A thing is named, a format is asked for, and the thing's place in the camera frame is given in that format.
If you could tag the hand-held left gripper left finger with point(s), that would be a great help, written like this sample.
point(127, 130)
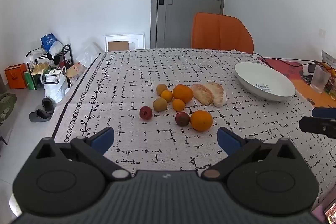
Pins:
point(103, 138)

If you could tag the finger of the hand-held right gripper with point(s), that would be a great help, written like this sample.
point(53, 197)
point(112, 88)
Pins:
point(317, 125)
point(325, 112)

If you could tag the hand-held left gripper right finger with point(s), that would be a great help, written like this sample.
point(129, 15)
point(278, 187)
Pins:
point(227, 140)

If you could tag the large orange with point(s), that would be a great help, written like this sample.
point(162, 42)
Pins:
point(201, 120)
point(183, 93)

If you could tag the peeled pomelo piece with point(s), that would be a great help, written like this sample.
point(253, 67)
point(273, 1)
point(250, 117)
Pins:
point(219, 94)
point(201, 94)

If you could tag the dark red passion fruit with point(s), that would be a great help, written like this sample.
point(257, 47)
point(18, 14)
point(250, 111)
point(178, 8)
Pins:
point(182, 119)
point(146, 112)

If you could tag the small tangerine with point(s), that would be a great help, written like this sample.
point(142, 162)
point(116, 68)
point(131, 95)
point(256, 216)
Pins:
point(178, 105)
point(167, 96)

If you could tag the brown kiwi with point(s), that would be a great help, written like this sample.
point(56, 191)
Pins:
point(161, 88)
point(160, 104)

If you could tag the white ceramic bowl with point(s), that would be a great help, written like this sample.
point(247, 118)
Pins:
point(262, 79)

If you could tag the translucent plastic cup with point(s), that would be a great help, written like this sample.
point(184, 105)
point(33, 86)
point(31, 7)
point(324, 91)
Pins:
point(319, 79)

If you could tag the red orange mat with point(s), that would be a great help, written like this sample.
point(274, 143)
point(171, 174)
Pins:
point(302, 87)

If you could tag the black white patterned tablecloth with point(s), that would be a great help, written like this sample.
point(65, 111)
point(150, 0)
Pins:
point(126, 98)

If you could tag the white power adapter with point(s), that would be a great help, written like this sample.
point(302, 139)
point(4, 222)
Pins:
point(307, 69)

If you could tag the snack packet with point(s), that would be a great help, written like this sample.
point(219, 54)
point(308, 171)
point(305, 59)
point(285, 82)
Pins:
point(329, 58)

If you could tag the dark grey slipper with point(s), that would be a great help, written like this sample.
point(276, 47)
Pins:
point(39, 116)
point(48, 104)

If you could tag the white plastic bag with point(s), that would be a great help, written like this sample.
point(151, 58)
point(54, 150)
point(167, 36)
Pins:
point(55, 91)

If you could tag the tan paper bag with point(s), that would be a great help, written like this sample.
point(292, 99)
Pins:
point(76, 70)

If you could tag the clear plastic bag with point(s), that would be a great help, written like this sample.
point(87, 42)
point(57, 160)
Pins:
point(88, 54)

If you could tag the smartphone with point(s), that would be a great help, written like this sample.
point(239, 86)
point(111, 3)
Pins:
point(330, 211)

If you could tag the black shoe rack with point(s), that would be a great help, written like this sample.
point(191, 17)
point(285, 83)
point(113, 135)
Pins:
point(68, 56)

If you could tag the brown cardboard piece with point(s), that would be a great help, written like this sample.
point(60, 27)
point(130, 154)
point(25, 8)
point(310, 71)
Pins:
point(118, 46)

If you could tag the green paper bag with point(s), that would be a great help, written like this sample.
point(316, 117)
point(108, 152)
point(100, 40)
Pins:
point(29, 81)

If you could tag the yellow sandals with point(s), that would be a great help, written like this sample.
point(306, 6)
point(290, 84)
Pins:
point(39, 68)

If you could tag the green cushion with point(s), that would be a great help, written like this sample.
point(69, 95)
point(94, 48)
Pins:
point(6, 108)

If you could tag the white foam packaging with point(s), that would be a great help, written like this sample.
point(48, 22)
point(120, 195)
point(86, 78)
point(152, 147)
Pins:
point(136, 39)

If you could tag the orange paper bag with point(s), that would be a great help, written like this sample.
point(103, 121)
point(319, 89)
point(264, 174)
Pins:
point(15, 77)

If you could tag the orange chair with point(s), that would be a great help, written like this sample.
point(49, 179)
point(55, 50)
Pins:
point(220, 32)

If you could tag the blue white bag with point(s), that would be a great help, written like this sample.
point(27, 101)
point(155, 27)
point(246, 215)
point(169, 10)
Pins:
point(51, 43)

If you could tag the grey door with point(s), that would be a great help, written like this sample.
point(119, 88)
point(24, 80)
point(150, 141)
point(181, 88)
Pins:
point(194, 19)

